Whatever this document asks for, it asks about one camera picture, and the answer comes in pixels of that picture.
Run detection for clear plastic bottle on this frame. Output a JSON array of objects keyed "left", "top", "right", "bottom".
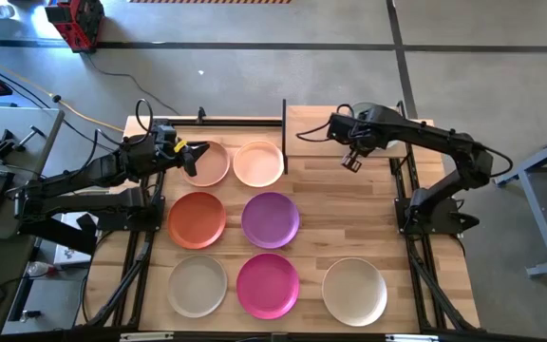
[{"left": 26, "top": 260, "right": 59, "bottom": 279}]

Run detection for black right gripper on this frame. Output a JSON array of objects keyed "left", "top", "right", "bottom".
[{"left": 341, "top": 135, "right": 374, "bottom": 174}]

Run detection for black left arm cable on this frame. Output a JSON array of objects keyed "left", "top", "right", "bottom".
[{"left": 133, "top": 98, "right": 156, "bottom": 140}]

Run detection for magenta plate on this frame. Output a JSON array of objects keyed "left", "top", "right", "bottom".
[{"left": 236, "top": 253, "right": 301, "bottom": 320}]

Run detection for tan brown plate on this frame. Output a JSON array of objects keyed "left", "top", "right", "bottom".
[{"left": 178, "top": 140, "right": 231, "bottom": 188}]

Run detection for grey desk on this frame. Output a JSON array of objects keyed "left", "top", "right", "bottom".
[{"left": 0, "top": 104, "right": 66, "bottom": 239}]

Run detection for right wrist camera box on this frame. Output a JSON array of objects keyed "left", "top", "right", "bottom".
[{"left": 327, "top": 112, "right": 356, "bottom": 143}]

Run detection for orange plate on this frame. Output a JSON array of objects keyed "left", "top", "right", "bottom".
[{"left": 166, "top": 191, "right": 228, "bottom": 251}]

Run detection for purple plate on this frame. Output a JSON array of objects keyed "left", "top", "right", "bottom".
[{"left": 240, "top": 191, "right": 301, "bottom": 250}]

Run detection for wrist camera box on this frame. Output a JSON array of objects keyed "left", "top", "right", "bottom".
[
  {"left": 152, "top": 119, "right": 179, "bottom": 143},
  {"left": 327, "top": 112, "right": 356, "bottom": 143}
]

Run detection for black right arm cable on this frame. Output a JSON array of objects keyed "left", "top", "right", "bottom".
[{"left": 295, "top": 103, "right": 353, "bottom": 143}]

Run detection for black floor cable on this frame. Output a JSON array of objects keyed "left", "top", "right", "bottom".
[{"left": 83, "top": 49, "right": 182, "bottom": 118}]

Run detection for grey beige plate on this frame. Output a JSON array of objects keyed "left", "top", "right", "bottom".
[{"left": 166, "top": 254, "right": 229, "bottom": 319}]

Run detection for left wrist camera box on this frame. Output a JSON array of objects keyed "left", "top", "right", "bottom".
[{"left": 152, "top": 119, "right": 179, "bottom": 143}]

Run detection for black metal clamp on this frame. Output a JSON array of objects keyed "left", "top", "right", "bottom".
[{"left": 0, "top": 125, "right": 47, "bottom": 161}]

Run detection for blue grey metal table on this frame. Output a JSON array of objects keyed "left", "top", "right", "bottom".
[{"left": 494, "top": 123, "right": 547, "bottom": 279}]

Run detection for light peach plate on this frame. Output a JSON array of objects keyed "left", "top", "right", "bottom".
[{"left": 233, "top": 140, "right": 286, "bottom": 188}]

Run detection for white box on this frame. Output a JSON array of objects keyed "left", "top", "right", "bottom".
[{"left": 53, "top": 212, "right": 99, "bottom": 267}]

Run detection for cream white plate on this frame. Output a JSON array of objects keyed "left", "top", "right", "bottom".
[{"left": 321, "top": 256, "right": 388, "bottom": 328}]

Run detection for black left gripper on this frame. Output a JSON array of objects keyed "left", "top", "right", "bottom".
[{"left": 157, "top": 140, "right": 211, "bottom": 178}]

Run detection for red and black equipment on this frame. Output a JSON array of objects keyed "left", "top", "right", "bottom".
[{"left": 44, "top": 0, "right": 106, "bottom": 53}]

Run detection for yellow cable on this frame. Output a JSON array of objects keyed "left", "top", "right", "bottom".
[{"left": 0, "top": 49, "right": 125, "bottom": 133}]

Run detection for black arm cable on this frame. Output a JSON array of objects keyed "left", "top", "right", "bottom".
[
  {"left": 295, "top": 103, "right": 353, "bottom": 143},
  {"left": 133, "top": 98, "right": 156, "bottom": 140}
]

